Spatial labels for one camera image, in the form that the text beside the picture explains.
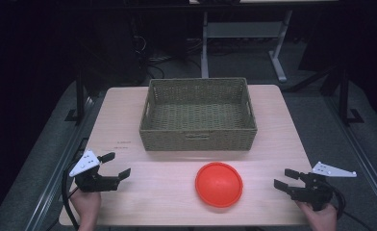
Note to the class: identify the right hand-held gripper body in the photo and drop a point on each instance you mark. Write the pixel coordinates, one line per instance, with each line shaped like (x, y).
(314, 191)

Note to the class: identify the red round plate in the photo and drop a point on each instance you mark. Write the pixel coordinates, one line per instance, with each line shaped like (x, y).
(219, 184)

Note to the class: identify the person's right hand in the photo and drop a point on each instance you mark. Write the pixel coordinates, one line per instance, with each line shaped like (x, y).
(319, 219)

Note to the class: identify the grey metal desk frame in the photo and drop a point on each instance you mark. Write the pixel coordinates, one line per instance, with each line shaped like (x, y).
(241, 30)

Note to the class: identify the green woven basket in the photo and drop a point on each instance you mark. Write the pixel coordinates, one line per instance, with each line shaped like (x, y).
(197, 126)

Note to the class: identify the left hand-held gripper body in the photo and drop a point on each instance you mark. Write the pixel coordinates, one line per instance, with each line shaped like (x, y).
(93, 181)

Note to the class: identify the black metal stand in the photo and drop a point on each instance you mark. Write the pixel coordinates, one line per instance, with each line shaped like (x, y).
(80, 96)
(344, 96)

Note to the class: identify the aluminium rail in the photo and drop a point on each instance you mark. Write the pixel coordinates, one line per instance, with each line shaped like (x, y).
(53, 183)
(359, 157)

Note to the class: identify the person's left hand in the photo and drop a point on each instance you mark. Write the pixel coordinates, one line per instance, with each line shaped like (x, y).
(86, 205)

